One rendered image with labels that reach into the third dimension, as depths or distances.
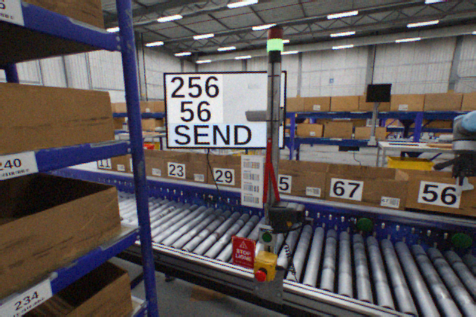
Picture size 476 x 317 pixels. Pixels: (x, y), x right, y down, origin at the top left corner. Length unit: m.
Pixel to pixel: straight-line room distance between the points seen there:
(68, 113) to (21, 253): 0.23
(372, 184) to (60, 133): 1.33
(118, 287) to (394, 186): 1.28
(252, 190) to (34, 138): 0.64
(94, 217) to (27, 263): 0.12
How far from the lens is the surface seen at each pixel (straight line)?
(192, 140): 0.96
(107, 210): 0.57
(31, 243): 0.52
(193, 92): 0.97
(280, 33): 0.84
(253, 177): 0.85
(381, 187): 1.44
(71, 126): 0.50
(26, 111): 0.48
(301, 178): 1.44
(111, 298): 0.64
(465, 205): 1.55
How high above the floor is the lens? 1.40
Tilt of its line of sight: 12 degrees down
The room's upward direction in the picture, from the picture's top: straight up
